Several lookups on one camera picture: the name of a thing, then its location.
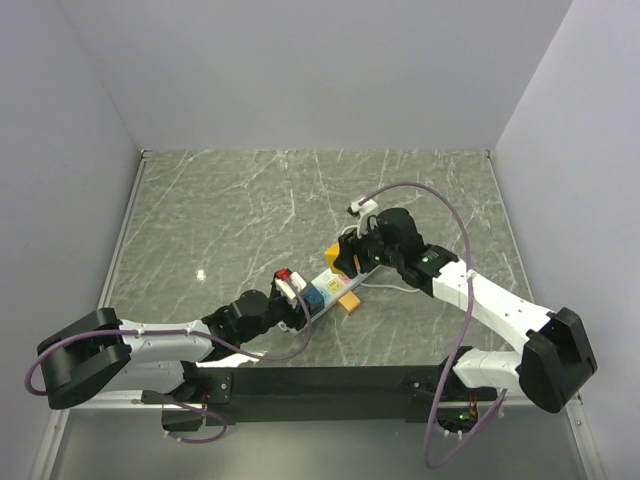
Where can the yellow cube socket adapter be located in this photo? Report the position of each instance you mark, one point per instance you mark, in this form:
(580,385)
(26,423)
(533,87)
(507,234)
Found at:
(342,260)

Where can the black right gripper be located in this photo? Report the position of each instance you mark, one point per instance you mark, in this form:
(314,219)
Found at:
(348,247)

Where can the blue cube socket adapter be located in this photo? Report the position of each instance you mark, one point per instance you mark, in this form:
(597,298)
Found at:
(314,300)

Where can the white power strip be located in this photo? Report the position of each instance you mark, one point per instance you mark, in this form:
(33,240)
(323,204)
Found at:
(332,286)

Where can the aluminium frame rail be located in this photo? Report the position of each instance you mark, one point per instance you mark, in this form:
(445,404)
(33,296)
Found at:
(52,437)

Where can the small orange plug adapter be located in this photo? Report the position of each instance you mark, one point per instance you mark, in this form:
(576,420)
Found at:
(349,302)

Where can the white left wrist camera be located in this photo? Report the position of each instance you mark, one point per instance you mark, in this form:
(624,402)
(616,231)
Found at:
(290,284)

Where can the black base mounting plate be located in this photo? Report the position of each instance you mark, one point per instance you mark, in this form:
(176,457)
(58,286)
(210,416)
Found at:
(271,394)

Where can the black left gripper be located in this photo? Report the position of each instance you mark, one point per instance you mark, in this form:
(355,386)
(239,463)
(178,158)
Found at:
(296,318)

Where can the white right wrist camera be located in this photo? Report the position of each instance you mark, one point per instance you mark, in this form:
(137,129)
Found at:
(362,208)

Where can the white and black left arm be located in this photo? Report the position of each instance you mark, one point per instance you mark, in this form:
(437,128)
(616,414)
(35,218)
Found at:
(103,353)

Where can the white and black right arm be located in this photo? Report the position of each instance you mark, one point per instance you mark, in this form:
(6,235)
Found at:
(550,358)

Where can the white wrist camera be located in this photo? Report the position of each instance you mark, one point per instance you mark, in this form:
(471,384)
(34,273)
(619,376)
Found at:
(290,284)
(362,208)

